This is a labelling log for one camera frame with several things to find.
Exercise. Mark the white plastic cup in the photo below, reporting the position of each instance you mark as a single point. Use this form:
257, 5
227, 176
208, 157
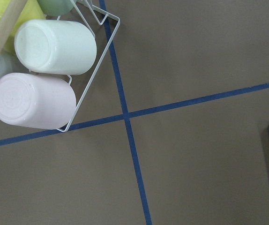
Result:
55, 47

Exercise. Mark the pink plastic cup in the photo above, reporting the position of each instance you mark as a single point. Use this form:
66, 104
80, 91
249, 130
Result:
36, 101

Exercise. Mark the green plastic cup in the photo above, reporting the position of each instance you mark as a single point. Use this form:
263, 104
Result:
55, 7

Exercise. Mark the yellow plastic cup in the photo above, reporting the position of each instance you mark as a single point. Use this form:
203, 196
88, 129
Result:
32, 10

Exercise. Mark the white wire cup rack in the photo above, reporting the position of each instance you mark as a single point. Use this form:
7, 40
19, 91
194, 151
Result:
80, 83

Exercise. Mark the wooden rack handle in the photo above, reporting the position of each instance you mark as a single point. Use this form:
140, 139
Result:
9, 19

